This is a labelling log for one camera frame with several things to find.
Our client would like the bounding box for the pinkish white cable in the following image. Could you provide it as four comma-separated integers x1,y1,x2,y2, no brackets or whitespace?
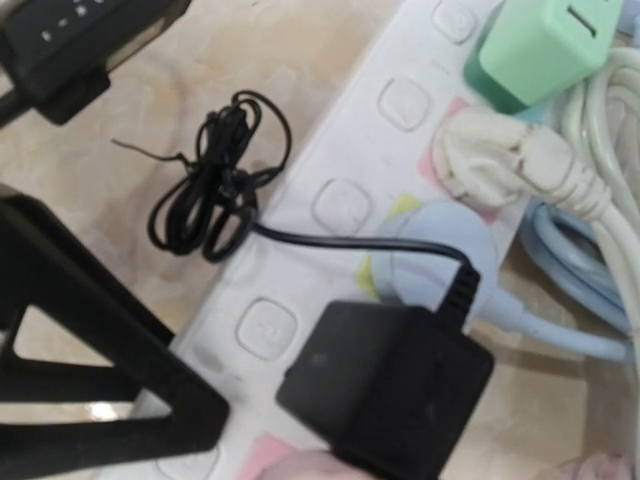
254,447,351,480

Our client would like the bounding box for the light green cube socket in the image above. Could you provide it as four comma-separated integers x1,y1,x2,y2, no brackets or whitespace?
463,0,623,114

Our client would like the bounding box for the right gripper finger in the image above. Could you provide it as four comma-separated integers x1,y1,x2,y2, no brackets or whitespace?
1,0,190,127
1,186,230,463

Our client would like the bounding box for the white power strip blue USB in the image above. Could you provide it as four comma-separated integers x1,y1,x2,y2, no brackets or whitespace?
154,0,566,480

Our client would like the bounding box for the white coiled cable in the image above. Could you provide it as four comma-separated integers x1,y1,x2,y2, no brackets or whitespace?
432,47,640,331

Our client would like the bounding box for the black plug adapter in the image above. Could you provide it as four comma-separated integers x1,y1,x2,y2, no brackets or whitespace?
112,89,496,480

